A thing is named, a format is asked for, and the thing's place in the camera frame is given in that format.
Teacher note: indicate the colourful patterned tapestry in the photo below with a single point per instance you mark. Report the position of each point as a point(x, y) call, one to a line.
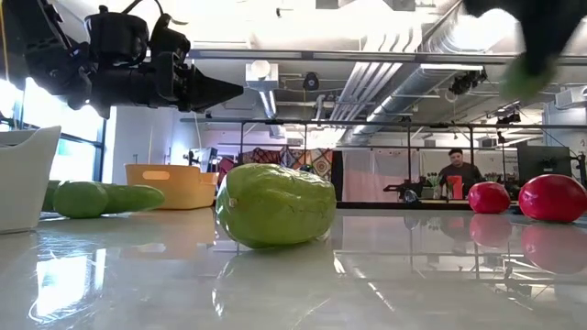
point(316, 160)

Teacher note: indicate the green cucumber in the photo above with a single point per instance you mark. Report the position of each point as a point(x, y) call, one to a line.
point(275, 206)
point(133, 198)

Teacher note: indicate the red container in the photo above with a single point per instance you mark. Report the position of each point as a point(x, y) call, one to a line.
point(455, 188)

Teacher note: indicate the black table frame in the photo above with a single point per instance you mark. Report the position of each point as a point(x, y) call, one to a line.
point(403, 205)

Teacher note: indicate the aluminium beam with light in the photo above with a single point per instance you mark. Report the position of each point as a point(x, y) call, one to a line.
point(367, 56)

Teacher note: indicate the small red apple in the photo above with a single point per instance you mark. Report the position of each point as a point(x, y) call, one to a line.
point(488, 198)

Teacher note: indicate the black track light cluster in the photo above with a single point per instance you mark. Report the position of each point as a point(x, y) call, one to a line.
point(468, 81)

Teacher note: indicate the white ceiling lamp box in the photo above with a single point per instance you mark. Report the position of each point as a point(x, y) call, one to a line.
point(261, 75)

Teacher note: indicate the white curtain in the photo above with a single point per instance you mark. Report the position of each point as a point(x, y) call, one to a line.
point(376, 176)

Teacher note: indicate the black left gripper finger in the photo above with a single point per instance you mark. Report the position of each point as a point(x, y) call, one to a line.
point(211, 89)

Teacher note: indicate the white plastic basket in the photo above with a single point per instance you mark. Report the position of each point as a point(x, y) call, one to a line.
point(23, 183)

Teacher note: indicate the black computer monitor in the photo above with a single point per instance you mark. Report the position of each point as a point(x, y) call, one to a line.
point(543, 160)

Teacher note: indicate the black metal rack frame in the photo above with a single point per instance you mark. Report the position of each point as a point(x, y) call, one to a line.
point(367, 123)

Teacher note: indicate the black ceiling spotlight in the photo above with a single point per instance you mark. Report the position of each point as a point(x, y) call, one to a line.
point(311, 81)

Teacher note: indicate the yellow plastic basket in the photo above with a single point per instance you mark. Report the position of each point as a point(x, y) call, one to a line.
point(179, 188)

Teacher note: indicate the red tomato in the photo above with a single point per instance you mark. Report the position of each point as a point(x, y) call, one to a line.
point(552, 198)

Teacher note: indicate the large bright window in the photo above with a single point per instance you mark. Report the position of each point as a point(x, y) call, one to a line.
point(73, 137)

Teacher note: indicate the silver ceiling duct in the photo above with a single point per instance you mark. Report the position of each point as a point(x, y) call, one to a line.
point(413, 87)

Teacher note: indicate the person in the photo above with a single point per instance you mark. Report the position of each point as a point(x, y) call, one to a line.
point(472, 174)

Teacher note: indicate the white air conditioning unit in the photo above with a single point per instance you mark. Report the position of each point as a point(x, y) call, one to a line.
point(571, 97)

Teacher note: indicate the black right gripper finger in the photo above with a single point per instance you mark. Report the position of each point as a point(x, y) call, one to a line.
point(536, 52)
point(557, 50)

